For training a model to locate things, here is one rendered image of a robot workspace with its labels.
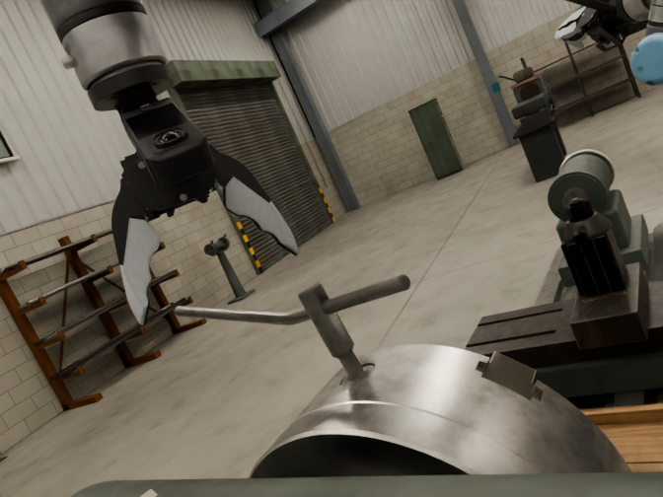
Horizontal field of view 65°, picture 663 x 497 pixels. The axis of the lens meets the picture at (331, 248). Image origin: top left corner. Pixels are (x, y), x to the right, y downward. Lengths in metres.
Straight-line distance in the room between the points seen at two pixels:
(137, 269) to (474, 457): 0.30
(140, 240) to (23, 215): 7.96
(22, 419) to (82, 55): 7.30
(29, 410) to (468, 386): 7.44
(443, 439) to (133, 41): 0.38
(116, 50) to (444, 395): 0.37
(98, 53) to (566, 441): 0.46
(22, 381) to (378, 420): 7.43
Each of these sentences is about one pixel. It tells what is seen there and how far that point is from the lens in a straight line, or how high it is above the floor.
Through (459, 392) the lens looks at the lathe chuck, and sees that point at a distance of 0.41.
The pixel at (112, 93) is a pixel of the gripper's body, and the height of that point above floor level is 1.53.
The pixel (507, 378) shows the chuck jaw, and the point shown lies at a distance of 0.45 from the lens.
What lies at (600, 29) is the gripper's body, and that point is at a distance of 1.21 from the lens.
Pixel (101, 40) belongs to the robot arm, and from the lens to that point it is 0.48.
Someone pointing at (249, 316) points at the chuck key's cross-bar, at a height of 1.31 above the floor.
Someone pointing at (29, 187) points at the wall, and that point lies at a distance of 8.67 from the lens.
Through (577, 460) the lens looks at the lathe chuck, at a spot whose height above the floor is 1.15.
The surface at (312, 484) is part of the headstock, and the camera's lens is 0.32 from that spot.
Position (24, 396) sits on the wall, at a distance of 7.73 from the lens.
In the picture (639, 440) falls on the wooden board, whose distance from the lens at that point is 0.89.
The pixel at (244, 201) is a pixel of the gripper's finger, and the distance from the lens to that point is 0.47.
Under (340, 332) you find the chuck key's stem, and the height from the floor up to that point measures 1.28.
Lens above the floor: 1.40
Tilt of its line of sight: 8 degrees down
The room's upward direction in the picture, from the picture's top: 25 degrees counter-clockwise
